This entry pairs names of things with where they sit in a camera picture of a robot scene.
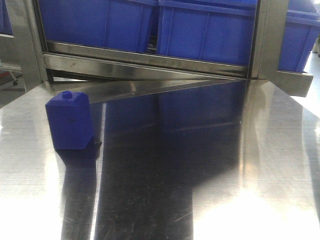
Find blue bottle-shaped part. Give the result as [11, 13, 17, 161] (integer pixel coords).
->
[45, 90, 94, 150]

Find stainless steel shelf rack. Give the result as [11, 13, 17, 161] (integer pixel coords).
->
[0, 0, 314, 97]

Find blue bin left shelf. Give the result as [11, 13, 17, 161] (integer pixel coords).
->
[39, 0, 158, 53]

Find blue bin shelf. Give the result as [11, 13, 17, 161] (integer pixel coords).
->
[39, 0, 158, 53]
[156, 0, 256, 66]

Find blue bin middle shelf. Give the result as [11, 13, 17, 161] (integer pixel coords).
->
[156, 0, 256, 66]

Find blue bin tilted on top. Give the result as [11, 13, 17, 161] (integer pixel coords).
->
[278, 0, 320, 73]

